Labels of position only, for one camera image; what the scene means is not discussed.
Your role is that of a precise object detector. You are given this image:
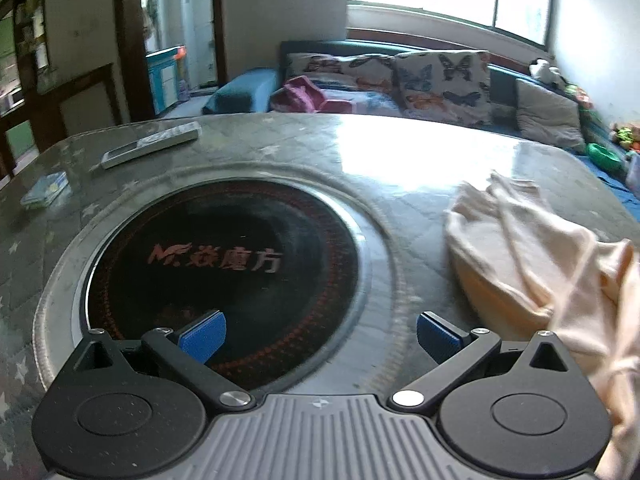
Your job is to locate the white plush toy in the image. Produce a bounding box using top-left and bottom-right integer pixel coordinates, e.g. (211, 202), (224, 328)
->
(529, 58), (566, 86)

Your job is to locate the pink garment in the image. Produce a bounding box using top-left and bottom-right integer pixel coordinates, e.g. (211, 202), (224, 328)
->
(270, 75), (353, 113)

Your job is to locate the white remote control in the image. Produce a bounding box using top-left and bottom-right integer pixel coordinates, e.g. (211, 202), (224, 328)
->
(101, 122), (201, 170)

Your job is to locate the black round induction cooktop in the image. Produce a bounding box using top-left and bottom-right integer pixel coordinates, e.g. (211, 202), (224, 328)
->
(32, 162), (403, 401)

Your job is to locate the dark wooden door frame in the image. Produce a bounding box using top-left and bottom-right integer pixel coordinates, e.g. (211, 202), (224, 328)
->
(112, 0), (228, 121)

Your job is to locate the pile of small toys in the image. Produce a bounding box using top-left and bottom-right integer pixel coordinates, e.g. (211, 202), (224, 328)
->
(610, 122), (640, 151)

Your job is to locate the square butterfly print pillow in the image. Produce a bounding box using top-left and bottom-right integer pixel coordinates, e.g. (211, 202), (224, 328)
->
(394, 50), (493, 126)

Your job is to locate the grey pillow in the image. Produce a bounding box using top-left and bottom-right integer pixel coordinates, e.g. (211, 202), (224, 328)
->
(515, 79), (587, 153)

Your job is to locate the small blue card pack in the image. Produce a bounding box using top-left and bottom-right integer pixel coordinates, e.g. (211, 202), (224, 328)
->
(20, 171), (68, 209)

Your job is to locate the blue play fence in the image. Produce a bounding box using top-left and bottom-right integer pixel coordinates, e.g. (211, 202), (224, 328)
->
(146, 46), (188, 113)

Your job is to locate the long butterfly print pillow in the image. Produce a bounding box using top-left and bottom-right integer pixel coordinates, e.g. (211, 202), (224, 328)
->
(286, 52), (399, 92)

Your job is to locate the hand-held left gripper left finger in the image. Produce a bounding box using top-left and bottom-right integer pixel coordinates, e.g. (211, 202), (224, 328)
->
(72, 310), (256, 411)

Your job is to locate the dark wooden shelf cabinet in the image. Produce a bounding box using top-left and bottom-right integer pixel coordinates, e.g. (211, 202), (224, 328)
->
(0, 0), (121, 176)

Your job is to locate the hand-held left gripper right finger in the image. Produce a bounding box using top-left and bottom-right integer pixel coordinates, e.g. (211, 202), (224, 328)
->
(387, 311), (573, 416)

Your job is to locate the cream knit garment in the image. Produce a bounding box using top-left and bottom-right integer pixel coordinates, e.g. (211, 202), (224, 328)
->
(444, 172), (640, 480)

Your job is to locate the printed blanket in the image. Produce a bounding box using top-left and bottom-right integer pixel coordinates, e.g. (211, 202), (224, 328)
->
(320, 80), (413, 118)

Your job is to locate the green plastic toy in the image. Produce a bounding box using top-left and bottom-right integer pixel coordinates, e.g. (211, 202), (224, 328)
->
(586, 142), (623, 171)

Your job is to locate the blue sofa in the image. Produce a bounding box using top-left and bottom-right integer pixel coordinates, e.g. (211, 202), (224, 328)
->
(202, 40), (640, 221)

